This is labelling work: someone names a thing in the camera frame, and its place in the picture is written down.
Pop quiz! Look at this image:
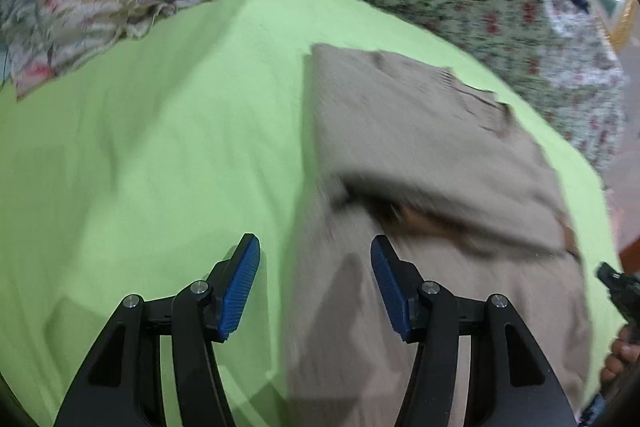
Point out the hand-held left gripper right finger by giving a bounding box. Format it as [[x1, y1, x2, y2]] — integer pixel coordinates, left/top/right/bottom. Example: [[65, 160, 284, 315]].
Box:
[[370, 234, 578, 427]]

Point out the gold picture frame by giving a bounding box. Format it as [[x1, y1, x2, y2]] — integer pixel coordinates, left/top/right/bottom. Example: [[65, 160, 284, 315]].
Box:
[[606, 0, 637, 54]]

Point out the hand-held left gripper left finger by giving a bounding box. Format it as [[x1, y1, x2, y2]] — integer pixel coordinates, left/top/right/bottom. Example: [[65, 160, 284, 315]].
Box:
[[52, 233, 261, 427]]

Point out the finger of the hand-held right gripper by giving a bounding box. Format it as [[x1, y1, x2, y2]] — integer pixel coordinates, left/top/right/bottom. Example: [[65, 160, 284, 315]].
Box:
[[596, 261, 640, 323]]

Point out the grey-brown knit sweater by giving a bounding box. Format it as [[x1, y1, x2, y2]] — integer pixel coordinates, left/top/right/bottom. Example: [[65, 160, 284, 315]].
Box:
[[282, 43, 596, 427]]

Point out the person's right hand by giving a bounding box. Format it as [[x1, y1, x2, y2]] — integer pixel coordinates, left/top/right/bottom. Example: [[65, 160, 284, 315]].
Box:
[[601, 336, 640, 384]]

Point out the light green bed sheet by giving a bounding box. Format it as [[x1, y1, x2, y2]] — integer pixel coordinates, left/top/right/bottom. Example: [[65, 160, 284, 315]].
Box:
[[0, 0, 626, 427]]

